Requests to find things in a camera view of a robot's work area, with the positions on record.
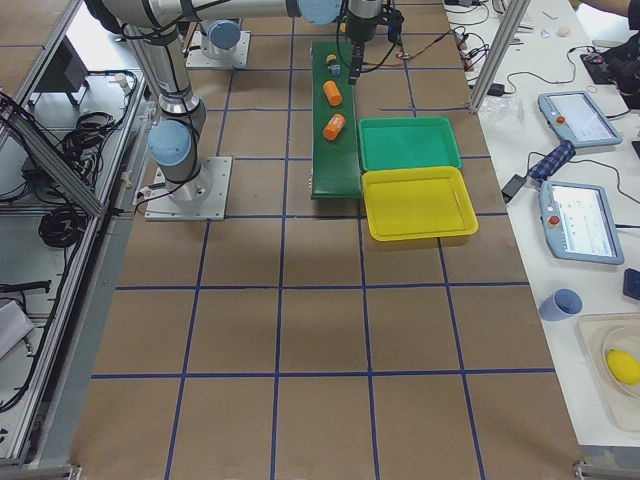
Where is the upper teach pendant tablet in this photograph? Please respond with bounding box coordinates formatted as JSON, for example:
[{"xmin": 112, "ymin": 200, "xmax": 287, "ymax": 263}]
[{"xmin": 537, "ymin": 91, "xmax": 623, "ymax": 149}]

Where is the blue checkered folded umbrella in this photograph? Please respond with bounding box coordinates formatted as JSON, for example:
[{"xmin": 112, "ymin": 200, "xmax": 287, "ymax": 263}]
[{"xmin": 528, "ymin": 140, "xmax": 576, "ymax": 182}]

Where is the green plastic tray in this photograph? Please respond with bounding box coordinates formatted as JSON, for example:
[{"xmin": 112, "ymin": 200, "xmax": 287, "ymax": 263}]
[{"xmin": 358, "ymin": 117, "xmax": 462, "ymax": 171}]

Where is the yellow lemon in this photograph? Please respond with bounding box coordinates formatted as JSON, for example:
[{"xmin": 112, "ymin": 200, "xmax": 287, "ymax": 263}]
[{"xmin": 606, "ymin": 350, "xmax": 639, "ymax": 386}]

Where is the plain orange cylinder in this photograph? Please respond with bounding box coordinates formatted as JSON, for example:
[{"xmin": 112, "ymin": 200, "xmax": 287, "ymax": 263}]
[{"xmin": 322, "ymin": 113, "xmax": 346, "ymax": 141}]

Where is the arm white baseplate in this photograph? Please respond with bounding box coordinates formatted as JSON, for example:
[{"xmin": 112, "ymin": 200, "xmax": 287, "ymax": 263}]
[
  {"xmin": 144, "ymin": 157, "xmax": 232, "ymax": 221},
  {"xmin": 186, "ymin": 19, "xmax": 251, "ymax": 70}
]

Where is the yellow plastic tray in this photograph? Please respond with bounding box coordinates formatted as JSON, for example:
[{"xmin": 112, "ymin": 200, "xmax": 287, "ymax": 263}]
[{"xmin": 361, "ymin": 166, "xmax": 479, "ymax": 242}]

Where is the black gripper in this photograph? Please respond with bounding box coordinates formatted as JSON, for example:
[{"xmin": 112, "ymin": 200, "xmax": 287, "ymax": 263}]
[{"xmin": 340, "ymin": 4, "xmax": 403, "ymax": 85}]

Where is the blue plastic cup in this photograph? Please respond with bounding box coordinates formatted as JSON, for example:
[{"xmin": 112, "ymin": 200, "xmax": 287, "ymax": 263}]
[{"xmin": 539, "ymin": 288, "xmax": 583, "ymax": 322}]

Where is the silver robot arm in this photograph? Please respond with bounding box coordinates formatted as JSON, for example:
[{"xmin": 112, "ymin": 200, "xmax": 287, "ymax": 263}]
[{"xmin": 124, "ymin": 26, "xmax": 209, "ymax": 204}]

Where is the teach pendant tablet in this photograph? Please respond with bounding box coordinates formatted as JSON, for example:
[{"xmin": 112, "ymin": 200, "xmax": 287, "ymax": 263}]
[
  {"xmin": 538, "ymin": 180, "xmax": 624, "ymax": 265},
  {"xmin": 537, "ymin": 91, "xmax": 623, "ymax": 149}
]

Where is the yellow push button switch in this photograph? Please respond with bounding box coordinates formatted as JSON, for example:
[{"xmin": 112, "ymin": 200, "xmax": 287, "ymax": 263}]
[{"xmin": 325, "ymin": 54, "xmax": 342, "ymax": 78}]

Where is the aluminium frame post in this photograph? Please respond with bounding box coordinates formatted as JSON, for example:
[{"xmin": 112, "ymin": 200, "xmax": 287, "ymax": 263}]
[{"xmin": 468, "ymin": 0, "xmax": 530, "ymax": 113}]

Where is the beige tray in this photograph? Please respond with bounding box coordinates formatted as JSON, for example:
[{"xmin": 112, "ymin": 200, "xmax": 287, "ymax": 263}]
[{"xmin": 577, "ymin": 313, "xmax": 639, "ymax": 433}]

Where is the orange cylinder marked 4680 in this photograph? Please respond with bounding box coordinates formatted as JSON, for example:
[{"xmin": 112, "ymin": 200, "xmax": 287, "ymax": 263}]
[{"xmin": 322, "ymin": 80, "xmax": 343, "ymax": 107}]

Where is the red black power cable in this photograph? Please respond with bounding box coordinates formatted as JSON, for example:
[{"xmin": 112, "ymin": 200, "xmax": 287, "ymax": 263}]
[{"xmin": 364, "ymin": 29, "xmax": 456, "ymax": 66}]

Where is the lower teach pendant tablet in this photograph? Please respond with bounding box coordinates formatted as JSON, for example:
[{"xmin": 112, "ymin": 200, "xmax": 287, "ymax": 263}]
[{"xmin": 538, "ymin": 180, "xmax": 624, "ymax": 265}]

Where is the green conveyor belt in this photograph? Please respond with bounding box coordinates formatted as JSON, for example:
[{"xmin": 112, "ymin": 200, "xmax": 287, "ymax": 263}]
[{"xmin": 311, "ymin": 40, "xmax": 361, "ymax": 199}]

